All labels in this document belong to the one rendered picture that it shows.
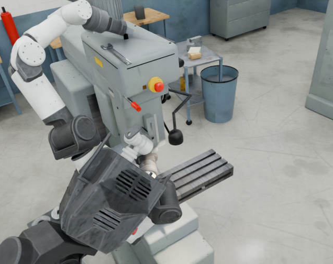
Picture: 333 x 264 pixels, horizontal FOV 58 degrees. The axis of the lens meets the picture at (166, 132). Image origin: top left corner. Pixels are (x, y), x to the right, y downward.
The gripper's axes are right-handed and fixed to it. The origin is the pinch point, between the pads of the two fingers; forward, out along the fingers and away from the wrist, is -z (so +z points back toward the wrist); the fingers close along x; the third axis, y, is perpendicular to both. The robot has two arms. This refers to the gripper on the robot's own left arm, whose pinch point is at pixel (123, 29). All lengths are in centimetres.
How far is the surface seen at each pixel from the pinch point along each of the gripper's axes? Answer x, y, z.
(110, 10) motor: -14.9, 6.6, -2.1
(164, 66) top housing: 22.6, -9.5, -6.1
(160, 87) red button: 26.2, -17.3, -3.3
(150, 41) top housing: 12.2, -1.5, -5.1
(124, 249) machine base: -29, -157, -74
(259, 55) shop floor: -168, 42, -453
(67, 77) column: -59, -34, -15
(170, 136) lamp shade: 22, -40, -24
